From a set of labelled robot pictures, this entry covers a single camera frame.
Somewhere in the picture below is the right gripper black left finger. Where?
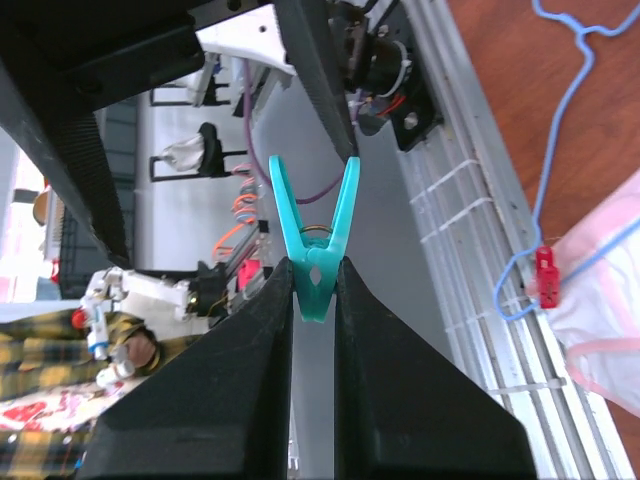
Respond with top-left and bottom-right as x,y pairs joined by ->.
77,259 -> 294,479

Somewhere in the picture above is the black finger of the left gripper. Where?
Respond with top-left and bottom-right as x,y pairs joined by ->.
274,0 -> 358,158

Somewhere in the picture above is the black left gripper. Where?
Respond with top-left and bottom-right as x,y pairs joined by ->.
1,1 -> 262,268

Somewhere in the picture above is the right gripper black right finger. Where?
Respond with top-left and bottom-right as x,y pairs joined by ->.
334,258 -> 537,479

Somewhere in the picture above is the teal clothespin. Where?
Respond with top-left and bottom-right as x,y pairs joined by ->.
269,155 -> 361,323

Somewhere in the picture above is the red clothespin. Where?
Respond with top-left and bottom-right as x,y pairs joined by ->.
535,246 -> 560,310

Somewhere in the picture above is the white pink-trimmed underwear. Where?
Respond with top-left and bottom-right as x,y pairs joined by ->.
547,173 -> 639,415

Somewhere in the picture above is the light blue wire hanger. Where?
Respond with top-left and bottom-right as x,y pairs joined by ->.
491,1 -> 639,322

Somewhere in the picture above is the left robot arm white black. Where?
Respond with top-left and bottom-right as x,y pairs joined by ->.
1,1 -> 411,268

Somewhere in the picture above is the black chair with bag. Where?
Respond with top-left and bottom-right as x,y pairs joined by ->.
149,122 -> 248,183

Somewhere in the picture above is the person in plaid shirt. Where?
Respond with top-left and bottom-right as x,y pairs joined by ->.
1,309 -> 198,479

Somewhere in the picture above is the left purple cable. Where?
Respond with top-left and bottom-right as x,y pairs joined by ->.
242,59 -> 351,206

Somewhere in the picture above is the aluminium mounting rail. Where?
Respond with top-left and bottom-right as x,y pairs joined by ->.
401,1 -> 633,479

